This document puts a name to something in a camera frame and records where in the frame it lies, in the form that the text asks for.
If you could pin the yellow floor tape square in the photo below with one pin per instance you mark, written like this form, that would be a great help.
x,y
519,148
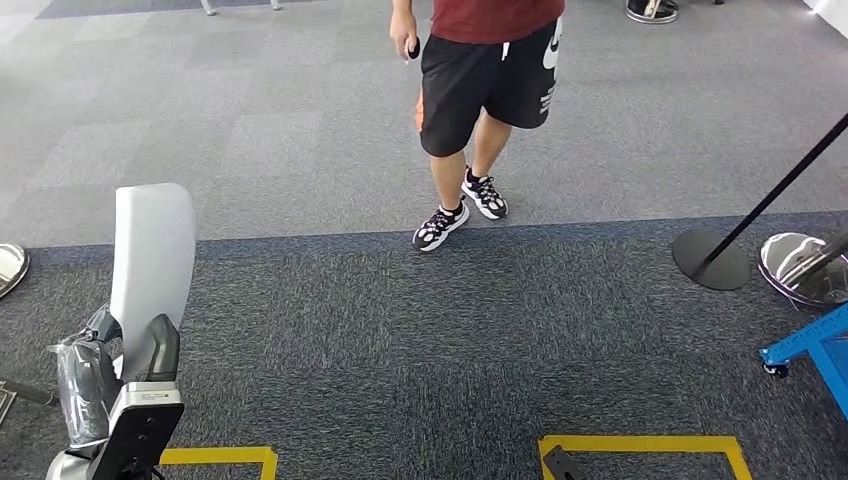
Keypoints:
x,y
218,455
662,442

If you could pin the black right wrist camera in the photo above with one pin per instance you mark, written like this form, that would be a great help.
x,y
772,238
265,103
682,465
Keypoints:
x,y
562,465

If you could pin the black handheld remote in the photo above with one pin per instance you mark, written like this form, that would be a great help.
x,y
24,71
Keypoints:
x,y
413,48

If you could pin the blue metal shelf rack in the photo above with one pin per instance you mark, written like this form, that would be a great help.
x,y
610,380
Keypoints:
x,y
828,358

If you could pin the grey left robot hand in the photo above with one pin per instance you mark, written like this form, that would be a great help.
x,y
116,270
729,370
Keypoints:
x,y
83,397

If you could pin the person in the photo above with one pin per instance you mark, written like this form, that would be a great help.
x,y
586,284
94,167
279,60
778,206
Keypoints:
x,y
484,79

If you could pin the black stanchion post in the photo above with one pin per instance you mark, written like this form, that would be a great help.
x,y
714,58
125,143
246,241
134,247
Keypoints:
x,y
709,262

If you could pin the white curved plastic part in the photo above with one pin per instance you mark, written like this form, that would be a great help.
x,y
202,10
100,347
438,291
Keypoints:
x,y
152,265

